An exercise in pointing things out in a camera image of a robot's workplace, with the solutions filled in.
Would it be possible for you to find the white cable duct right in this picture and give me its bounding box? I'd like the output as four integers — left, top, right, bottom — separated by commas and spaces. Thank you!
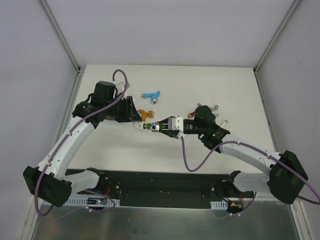
210, 200, 228, 211

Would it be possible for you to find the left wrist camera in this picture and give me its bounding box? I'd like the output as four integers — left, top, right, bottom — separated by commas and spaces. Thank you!
112, 80, 126, 98

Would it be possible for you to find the blue faucet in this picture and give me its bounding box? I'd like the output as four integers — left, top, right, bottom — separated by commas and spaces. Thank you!
141, 91, 161, 105

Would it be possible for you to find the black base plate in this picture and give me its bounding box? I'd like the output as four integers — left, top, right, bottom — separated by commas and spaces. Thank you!
76, 169, 256, 208

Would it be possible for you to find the yellow faucet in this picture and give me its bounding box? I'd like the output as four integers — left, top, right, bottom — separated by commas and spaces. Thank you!
138, 109, 155, 122

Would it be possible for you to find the white cable duct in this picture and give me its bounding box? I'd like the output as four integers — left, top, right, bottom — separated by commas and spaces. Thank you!
210, 200, 228, 211
63, 196, 120, 207

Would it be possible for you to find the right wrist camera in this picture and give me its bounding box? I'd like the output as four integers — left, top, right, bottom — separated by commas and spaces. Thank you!
168, 116, 184, 132

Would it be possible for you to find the white faucet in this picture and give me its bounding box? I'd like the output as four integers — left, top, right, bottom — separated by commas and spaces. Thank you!
220, 120, 228, 128

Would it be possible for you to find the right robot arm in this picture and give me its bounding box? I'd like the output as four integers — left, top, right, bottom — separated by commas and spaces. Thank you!
150, 105, 308, 205

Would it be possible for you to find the brown faucet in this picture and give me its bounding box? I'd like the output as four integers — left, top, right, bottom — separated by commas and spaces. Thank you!
187, 111, 195, 119

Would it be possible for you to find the aluminium frame post right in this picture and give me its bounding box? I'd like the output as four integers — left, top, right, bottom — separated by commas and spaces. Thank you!
252, 0, 305, 73

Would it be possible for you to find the aluminium frame post left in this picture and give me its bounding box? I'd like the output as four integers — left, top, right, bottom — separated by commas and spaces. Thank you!
37, 0, 86, 73

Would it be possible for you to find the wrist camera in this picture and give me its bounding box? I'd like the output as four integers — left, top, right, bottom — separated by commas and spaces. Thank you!
112, 80, 126, 98
168, 116, 184, 132

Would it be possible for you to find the aluminium frame post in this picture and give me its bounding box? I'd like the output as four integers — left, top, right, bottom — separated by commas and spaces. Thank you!
37, 0, 86, 73
252, 0, 305, 73

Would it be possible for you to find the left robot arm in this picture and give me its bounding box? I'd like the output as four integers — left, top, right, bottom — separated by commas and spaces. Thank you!
23, 81, 142, 207

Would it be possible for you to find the white cable duct left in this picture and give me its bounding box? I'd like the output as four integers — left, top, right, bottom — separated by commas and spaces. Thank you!
63, 196, 120, 207

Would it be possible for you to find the green faucet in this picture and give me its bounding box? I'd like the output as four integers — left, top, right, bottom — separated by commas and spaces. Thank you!
143, 122, 168, 132

